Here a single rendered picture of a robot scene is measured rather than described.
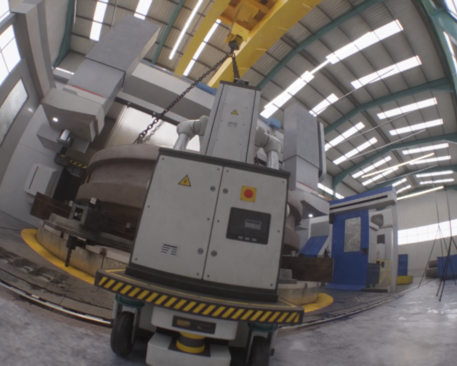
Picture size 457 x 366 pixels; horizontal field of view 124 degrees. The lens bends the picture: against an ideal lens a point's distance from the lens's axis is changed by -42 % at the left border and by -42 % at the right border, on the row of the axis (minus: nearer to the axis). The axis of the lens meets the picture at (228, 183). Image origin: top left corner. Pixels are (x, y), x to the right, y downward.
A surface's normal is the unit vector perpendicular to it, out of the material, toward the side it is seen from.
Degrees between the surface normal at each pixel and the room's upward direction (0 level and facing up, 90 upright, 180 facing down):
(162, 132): 90
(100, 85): 90
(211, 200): 90
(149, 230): 90
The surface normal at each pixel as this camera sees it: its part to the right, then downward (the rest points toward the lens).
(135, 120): 0.51, -0.24
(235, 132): 0.10, -0.36
